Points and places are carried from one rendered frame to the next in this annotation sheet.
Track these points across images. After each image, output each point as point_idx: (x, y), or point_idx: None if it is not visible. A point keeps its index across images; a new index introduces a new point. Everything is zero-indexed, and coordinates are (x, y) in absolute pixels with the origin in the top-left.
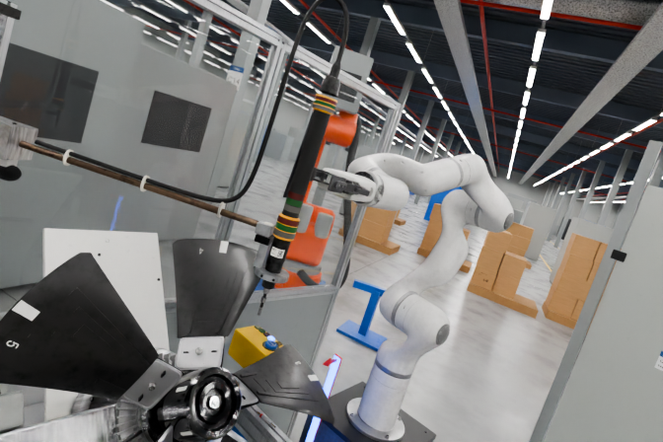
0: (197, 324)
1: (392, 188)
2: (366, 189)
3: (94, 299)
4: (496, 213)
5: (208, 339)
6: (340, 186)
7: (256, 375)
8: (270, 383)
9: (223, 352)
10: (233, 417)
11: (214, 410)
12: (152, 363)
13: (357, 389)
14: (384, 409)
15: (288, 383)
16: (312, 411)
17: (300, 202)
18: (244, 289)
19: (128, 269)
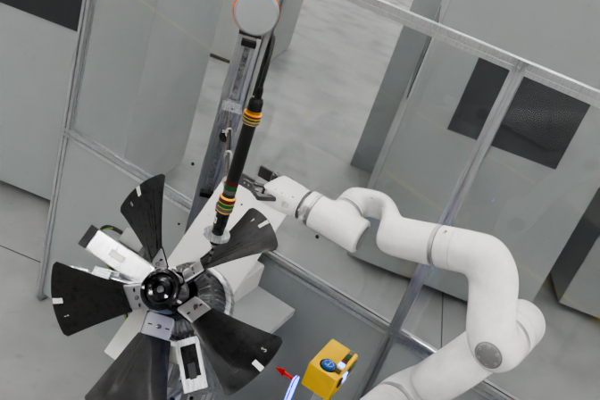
0: (207, 256)
1: (324, 218)
2: (260, 195)
3: (154, 199)
4: (470, 329)
5: (200, 267)
6: (245, 184)
7: (220, 320)
8: (217, 329)
9: (195, 277)
10: (161, 305)
11: (158, 294)
12: (158, 249)
13: None
14: None
15: (229, 342)
16: (216, 367)
17: (227, 186)
18: (238, 253)
19: None
